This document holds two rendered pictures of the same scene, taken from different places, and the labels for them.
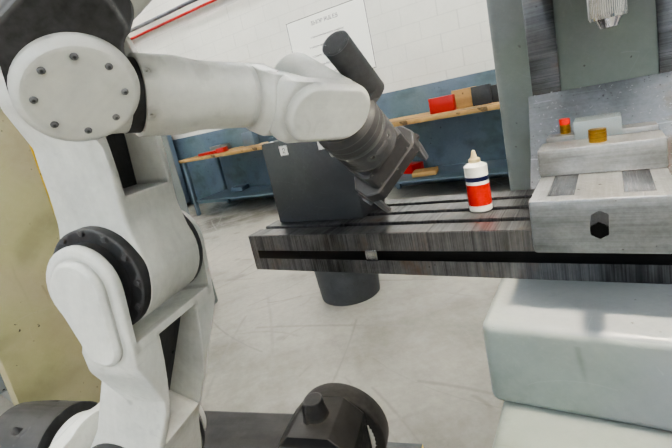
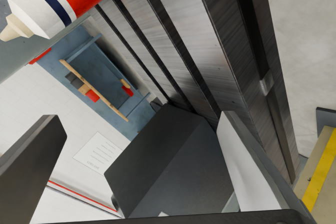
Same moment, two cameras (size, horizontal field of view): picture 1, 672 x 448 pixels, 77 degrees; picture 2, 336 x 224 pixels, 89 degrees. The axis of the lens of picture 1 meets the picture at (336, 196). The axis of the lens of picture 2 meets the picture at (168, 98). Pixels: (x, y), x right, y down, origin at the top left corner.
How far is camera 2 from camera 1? 0.60 m
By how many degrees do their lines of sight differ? 5
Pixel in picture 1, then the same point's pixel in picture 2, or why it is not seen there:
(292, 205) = (228, 180)
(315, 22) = (97, 167)
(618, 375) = not seen: outside the picture
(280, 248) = (286, 172)
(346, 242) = (264, 123)
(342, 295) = not seen: hidden behind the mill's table
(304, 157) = not seen: hidden behind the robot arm
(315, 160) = (180, 206)
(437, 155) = (115, 83)
